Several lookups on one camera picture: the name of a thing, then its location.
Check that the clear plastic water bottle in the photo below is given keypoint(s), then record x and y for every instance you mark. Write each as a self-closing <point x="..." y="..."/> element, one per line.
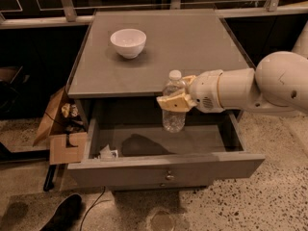
<point x="174" y="122"/>

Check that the white ceramic bowl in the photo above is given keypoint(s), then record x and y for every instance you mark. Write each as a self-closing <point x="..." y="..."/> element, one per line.
<point x="128" y="43"/>

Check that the metal window railing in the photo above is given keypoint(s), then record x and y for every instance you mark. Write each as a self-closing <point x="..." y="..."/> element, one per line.
<point x="20" y="14"/>

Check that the black shoe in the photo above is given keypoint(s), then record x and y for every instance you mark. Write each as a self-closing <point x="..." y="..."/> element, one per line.
<point x="68" y="211"/>

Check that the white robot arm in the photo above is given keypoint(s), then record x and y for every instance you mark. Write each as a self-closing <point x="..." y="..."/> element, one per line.
<point x="277" y="86"/>

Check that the open grey top drawer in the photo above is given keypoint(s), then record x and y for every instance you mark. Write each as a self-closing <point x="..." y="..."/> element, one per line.
<point x="209" y="148"/>

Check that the grey wooden nightstand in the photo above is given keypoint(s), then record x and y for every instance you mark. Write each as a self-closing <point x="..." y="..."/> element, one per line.
<point x="192" y="41"/>

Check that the black bar on floor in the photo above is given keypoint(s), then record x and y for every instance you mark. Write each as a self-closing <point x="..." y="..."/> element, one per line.
<point x="48" y="184"/>

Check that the brass drawer knob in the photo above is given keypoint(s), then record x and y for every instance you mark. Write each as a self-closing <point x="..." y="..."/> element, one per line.
<point x="170" y="176"/>

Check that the crumpled white paper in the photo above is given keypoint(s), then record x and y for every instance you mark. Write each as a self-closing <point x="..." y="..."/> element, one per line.
<point x="106" y="153"/>

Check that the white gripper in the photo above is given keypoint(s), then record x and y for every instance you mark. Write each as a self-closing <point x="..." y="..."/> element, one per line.
<point x="205" y="90"/>

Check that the brown cardboard box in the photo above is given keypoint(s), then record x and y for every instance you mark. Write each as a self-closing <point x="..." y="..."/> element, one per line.
<point x="64" y="147"/>

